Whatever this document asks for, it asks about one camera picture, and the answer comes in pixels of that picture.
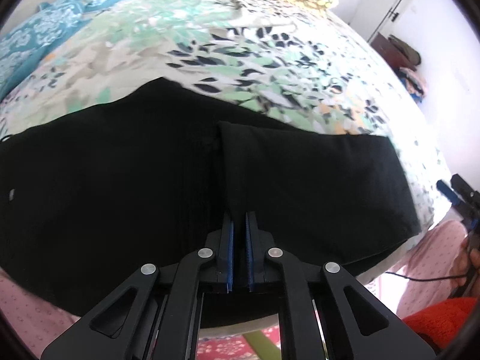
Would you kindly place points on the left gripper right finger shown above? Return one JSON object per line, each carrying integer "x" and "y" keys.
{"x": 323, "y": 312}

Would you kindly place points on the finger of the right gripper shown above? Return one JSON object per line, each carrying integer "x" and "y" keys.
{"x": 464, "y": 189}
{"x": 447, "y": 192}

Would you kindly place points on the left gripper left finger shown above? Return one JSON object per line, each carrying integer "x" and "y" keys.
{"x": 156, "y": 312}

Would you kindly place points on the black pants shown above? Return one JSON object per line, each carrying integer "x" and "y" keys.
{"x": 88, "y": 198}

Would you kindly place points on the right hand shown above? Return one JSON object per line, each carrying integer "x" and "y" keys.
{"x": 465, "y": 259}

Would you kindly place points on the pink dotted garment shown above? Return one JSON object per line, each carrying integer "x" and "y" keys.
{"x": 37, "y": 323}

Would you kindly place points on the red patterned rug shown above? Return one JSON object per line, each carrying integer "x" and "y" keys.
{"x": 259, "y": 344}

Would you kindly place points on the pile of clothes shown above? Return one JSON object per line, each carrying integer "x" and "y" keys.
{"x": 411, "y": 79}

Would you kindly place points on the red fuzzy sleeve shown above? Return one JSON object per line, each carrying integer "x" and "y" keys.
{"x": 439, "y": 324}

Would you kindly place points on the dark wooden furniture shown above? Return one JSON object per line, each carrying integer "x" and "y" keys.
{"x": 392, "y": 56}

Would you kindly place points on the floral bed sheet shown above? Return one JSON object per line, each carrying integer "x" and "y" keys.
{"x": 308, "y": 69}

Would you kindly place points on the white door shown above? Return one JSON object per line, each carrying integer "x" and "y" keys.
{"x": 373, "y": 16}

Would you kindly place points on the teal patterned blanket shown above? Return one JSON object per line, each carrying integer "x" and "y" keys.
{"x": 26, "y": 45}

